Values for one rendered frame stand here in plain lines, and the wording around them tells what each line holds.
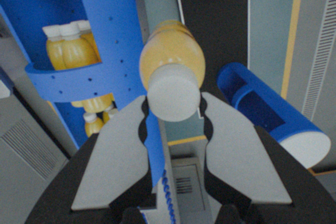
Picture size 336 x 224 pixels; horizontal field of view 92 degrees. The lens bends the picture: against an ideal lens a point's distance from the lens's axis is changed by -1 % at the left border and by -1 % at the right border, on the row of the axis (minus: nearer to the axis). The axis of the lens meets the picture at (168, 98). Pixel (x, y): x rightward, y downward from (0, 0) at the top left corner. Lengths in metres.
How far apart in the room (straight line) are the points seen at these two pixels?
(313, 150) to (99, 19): 0.98
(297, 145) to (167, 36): 0.85
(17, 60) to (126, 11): 0.39
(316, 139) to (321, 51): 1.36
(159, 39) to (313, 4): 1.87
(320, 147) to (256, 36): 1.08
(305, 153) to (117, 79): 0.89
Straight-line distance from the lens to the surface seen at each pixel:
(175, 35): 0.16
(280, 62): 1.99
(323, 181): 3.40
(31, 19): 0.57
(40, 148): 2.29
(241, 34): 1.53
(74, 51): 0.40
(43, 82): 0.41
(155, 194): 1.08
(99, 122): 0.64
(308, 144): 0.97
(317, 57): 2.21
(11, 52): 0.66
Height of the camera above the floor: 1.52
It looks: 59 degrees down
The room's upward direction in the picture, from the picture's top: 177 degrees clockwise
